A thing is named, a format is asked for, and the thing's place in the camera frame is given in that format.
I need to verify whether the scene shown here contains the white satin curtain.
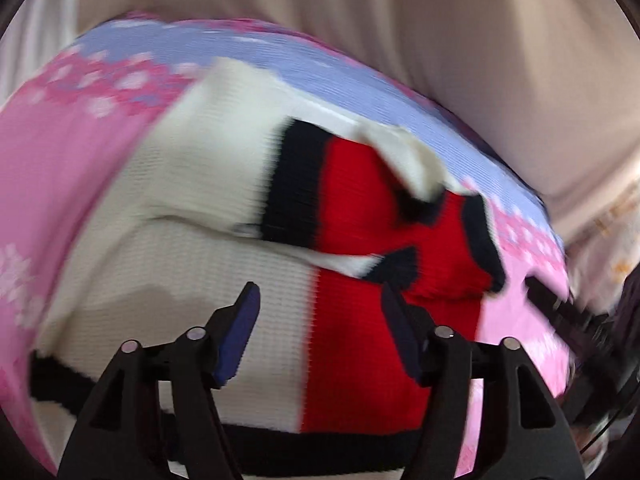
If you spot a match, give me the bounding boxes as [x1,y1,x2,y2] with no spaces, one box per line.
[1,0,79,103]

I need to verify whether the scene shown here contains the white red black knit sweater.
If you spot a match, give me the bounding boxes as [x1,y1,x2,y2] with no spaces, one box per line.
[32,58,506,455]

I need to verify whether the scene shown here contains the beige draped cloth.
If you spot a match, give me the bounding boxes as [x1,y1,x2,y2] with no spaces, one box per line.
[78,0,639,238]

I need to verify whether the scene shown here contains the pink floral bed sheet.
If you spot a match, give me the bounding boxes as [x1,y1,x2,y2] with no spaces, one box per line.
[1,15,570,478]

